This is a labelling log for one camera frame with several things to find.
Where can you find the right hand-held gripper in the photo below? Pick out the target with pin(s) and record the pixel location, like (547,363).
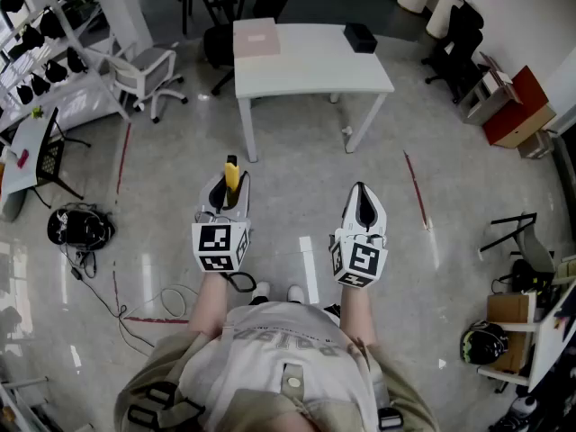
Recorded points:
(360,259)

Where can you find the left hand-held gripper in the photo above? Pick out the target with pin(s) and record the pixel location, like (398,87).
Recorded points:
(220,241)

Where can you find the yellow marker pen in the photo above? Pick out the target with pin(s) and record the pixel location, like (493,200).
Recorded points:
(231,178)

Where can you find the person's right forearm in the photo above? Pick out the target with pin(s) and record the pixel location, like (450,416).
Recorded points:
(357,313)

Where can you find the person's left forearm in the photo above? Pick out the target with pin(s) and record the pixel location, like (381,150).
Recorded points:
(209,304)

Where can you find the red floor tape strip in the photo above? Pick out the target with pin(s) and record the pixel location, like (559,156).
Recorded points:
(416,191)

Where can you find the person's left white shoe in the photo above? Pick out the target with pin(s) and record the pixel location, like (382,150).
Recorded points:
(261,290)

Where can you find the person's white shoe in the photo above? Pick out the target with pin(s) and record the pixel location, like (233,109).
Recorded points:
(294,293)
(261,290)

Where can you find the person's black trousers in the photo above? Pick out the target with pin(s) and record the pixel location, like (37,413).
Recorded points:
(332,311)

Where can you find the person's right white shoe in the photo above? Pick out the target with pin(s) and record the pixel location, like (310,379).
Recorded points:
(294,293)

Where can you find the white office chair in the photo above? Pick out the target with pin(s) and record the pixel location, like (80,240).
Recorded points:
(153,61)

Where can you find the pink flat box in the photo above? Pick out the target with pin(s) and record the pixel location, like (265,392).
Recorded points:
(256,38)

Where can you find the grey open shelf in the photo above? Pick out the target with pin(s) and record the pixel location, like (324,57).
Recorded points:
(490,101)

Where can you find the grey chair with black legs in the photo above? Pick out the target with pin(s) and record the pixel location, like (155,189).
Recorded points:
(533,241)
(185,11)

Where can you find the large cardboard box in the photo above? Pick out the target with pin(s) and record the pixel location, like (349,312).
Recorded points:
(508,308)

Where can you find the person's white printed shirt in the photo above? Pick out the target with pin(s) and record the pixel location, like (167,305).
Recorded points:
(252,367)

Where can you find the black and green helmet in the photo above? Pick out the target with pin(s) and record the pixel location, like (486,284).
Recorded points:
(483,342)

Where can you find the black tissue box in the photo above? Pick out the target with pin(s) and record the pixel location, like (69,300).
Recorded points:
(360,38)

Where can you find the grey chest harness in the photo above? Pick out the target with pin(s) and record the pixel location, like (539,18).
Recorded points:
(292,374)

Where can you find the person's khaki overshirt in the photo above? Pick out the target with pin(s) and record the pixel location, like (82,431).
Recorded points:
(150,358)

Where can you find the black slatted chair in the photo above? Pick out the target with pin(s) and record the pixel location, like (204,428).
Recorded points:
(49,162)

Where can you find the red and tan box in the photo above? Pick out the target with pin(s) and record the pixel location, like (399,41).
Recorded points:
(517,110)

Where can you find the black high-back office chair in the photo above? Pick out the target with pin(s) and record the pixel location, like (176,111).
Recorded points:
(459,47)

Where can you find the white side table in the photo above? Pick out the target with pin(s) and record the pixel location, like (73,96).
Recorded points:
(22,178)

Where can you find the yellow-green toy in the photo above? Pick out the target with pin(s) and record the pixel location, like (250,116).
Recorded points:
(37,113)

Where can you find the small pink object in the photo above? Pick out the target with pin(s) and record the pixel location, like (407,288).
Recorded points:
(22,158)

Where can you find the white desk unit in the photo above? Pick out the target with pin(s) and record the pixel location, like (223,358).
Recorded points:
(553,331)

